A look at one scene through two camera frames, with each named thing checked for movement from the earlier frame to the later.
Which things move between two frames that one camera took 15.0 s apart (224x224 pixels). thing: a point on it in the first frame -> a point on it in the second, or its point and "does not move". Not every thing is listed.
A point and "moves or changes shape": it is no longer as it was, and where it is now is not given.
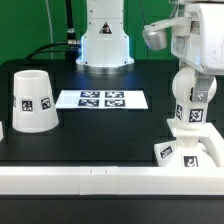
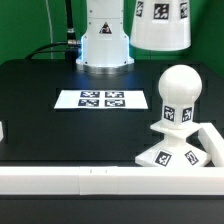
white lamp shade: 33,109 -> 161,25
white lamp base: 194,146 moves or changes shape
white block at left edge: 1,131 does not move
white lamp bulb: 189,114 moves or changes shape
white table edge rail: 112,180 does not move
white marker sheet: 101,99 does not move
